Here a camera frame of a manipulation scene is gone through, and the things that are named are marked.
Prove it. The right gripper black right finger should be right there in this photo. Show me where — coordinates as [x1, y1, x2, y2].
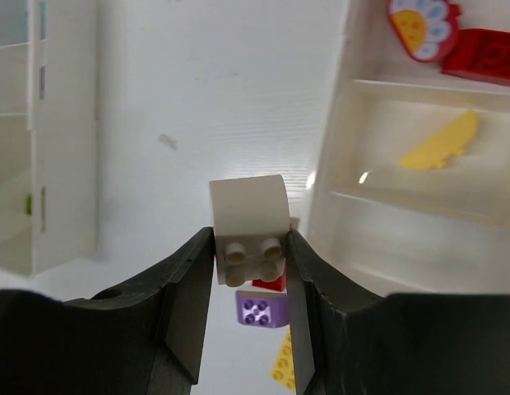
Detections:
[285, 230, 510, 394]

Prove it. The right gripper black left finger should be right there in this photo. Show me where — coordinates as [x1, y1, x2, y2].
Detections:
[0, 227, 215, 394]

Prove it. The yellow long lego plate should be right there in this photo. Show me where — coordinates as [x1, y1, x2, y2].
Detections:
[271, 330, 295, 391]

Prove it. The purple lego plate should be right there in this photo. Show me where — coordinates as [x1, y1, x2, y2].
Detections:
[235, 290, 290, 328]

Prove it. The white curved lego brick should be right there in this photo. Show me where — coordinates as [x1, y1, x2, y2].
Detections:
[209, 175, 290, 287]

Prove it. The small lime green lego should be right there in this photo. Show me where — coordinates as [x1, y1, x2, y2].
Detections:
[25, 193, 32, 216]

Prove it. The yellow lego plate piece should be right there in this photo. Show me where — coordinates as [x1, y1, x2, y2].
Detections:
[399, 110, 479, 171]

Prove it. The red studded lego brick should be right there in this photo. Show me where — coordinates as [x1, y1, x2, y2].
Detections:
[441, 29, 510, 87]

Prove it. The red oval lego piece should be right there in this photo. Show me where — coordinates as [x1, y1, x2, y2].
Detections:
[387, 0, 462, 63]

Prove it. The right white divided container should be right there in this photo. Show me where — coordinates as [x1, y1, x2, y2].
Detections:
[305, 1, 510, 295]

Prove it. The white divided container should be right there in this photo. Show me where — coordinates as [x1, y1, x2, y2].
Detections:
[305, 1, 510, 295]
[0, 1, 98, 276]

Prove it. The left white divided container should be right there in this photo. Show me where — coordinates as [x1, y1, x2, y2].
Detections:
[0, 1, 98, 276]

